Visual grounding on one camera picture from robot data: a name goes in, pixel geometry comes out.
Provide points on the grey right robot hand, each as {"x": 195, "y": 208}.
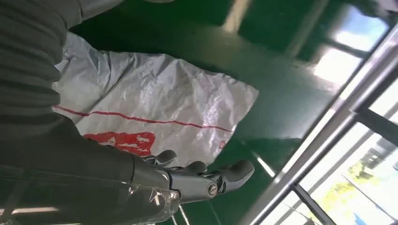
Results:
{"x": 93, "y": 180}

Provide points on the green conveyor belt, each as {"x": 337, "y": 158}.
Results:
{"x": 280, "y": 102}

